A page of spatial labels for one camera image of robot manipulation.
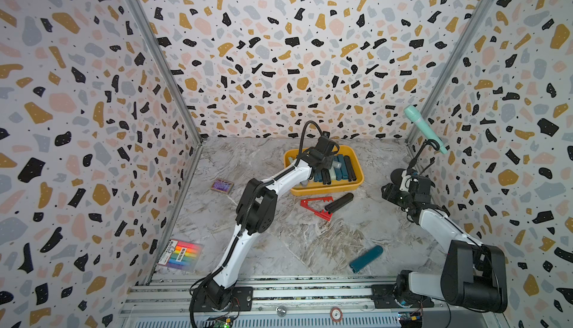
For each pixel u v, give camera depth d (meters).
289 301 0.75
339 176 1.04
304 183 1.02
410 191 0.73
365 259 0.83
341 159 1.10
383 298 0.73
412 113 0.83
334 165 1.03
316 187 1.02
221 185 1.00
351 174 1.05
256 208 0.58
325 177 1.03
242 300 0.73
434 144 0.85
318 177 1.03
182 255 0.81
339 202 0.97
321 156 0.77
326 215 0.92
